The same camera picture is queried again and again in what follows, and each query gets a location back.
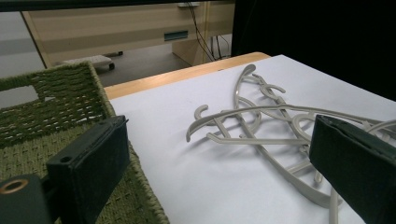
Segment green woven basket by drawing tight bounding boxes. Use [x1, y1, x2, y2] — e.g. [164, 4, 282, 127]
[0, 61, 171, 224]

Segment low wheeled dolly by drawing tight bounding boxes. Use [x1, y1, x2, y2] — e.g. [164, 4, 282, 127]
[60, 50, 124, 72]

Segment white table mat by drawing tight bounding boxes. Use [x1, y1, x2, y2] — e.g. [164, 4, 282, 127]
[109, 54, 396, 224]

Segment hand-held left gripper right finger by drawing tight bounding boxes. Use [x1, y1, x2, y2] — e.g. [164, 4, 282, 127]
[308, 114, 396, 224]

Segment black hanging cables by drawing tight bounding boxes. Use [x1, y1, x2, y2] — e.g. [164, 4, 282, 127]
[186, 2, 232, 63]

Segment beige wooden desk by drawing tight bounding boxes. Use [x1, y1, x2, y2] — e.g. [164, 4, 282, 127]
[21, 0, 236, 68]

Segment black curtain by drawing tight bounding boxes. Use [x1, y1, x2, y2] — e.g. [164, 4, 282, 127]
[232, 0, 396, 102]

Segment grey plastic clothes hanger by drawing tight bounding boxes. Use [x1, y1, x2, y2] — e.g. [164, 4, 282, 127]
[193, 63, 344, 224]
[185, 83, 396, 157]

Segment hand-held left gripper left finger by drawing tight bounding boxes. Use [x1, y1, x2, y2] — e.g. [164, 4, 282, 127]
[46, 115, 131, 224]

